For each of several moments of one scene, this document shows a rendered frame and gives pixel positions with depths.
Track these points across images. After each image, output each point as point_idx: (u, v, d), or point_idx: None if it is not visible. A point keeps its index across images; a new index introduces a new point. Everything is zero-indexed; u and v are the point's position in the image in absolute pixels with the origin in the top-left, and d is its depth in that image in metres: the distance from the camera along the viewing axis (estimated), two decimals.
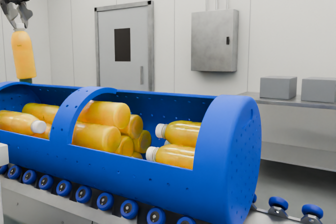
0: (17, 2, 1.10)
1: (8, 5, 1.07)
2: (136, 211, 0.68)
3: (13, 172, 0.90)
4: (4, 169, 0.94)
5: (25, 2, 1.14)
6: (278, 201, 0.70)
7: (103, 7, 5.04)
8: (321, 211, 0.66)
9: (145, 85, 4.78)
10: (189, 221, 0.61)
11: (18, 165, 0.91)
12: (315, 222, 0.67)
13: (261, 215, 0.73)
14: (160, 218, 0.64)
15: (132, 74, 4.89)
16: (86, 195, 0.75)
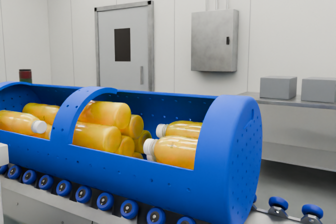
0: None
1: None
2: (136, 212, 0.68)
3: (13, 172, 0.90)
4: (4, 170, 0.94)
5: None
6: (278, 201, 0.70)
7: (103, 7, 5.04)
8: (321, 211, 0.66)
9: (145, 85, 4.78)
10: (190, 222, 0.61)
11: (18, 166, 0.91)
12: (315, 222, 0.67)
13: (261, 215, 0.73)
14: (160, 218, 0.64)
15: (132, 74, 4.89)
16: (85, 196, 0.75)
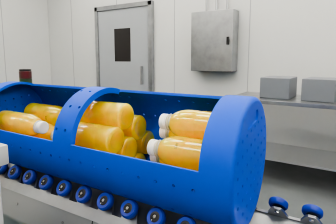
0: None
1: None
2: (133, 216, 0.67)
3: (12, 173, 0.90)
4: (2, 172, 0.94)
5: None
6: (278, 201, 0.70)
7: (103, 7, 5.04)
8: (321, 211, 0.66)
9: (145, 85, 4.78)
10: None
11: (18, 168, 0.91)
12: (315, 222, 0.67)
13: (261, 215, 0.73)
14: (159, 221, 0.63)
15: (132, 74, 4.89)
16: (83, 198, 0.75)
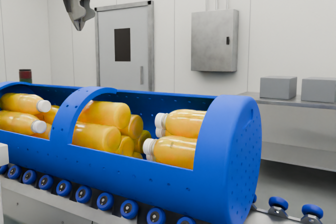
0: None
1: None
2: (136, 212, 0.68)
3: (13, 172, 0.90)
4: (4, 169, 0.94)
5: (89, 0, 0.87)
6: (278, 201, 0.70)
7: (103, 7, 5.04)
8: (321, 211, 0.66)
9: (145, 85, 4.78)
10: (189, 221, 0.61)
11: (18, 165, 0.91)
12: (315, 222, 0.67)
13: (261, 215, 0.73)
14: (160, 218, 0.64)
15: (132, 74, 4.89)
16: (85, 195, 0.75)
